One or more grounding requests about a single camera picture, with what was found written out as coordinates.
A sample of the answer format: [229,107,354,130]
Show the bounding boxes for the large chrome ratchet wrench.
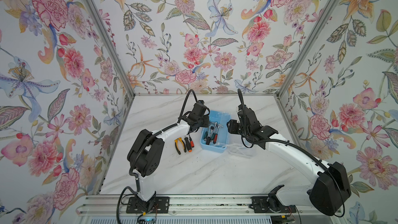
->
[205,123,214,145]

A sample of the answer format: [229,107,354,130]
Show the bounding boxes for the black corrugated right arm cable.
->
[237,88,330,175]

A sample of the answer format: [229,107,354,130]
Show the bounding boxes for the aluminium corner frame post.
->
[83,0,135,98]
[275,0,339,100]

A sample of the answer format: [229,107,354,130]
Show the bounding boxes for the red handled small screwdriver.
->
[188,135,194,148]

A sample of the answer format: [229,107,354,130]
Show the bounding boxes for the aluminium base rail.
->
[76,194,346,224]

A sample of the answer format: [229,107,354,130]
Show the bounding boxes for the clear plastic box lid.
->
[227,143,256,159]

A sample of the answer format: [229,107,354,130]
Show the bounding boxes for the aluminium corner frame post left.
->
[83,0,135,98]

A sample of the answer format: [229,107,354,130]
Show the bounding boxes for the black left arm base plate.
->
[126,196,170,214]

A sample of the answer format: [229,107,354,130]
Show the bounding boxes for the blue plastic tool box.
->
[200,111,231,153]

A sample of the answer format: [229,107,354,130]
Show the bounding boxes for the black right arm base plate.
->
[249,196,297,214]

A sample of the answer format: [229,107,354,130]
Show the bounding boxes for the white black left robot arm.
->
[127,100,210,212]

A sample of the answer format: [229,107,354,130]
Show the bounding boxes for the orange black handled screwdriver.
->
[184,136,192,152]

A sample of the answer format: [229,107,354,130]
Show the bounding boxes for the aluminium corner frame post right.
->
[275,0,339,100]

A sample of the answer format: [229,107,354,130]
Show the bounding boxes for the yellow handled pliers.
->
[175,138,187,155]

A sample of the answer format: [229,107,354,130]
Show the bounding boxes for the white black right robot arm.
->
[227,104,351,216]

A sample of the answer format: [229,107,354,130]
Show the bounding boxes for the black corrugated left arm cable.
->
[115,89,200,224]

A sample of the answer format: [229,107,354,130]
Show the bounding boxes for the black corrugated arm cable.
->
[115,89,200,224]
[237,88,330,175]

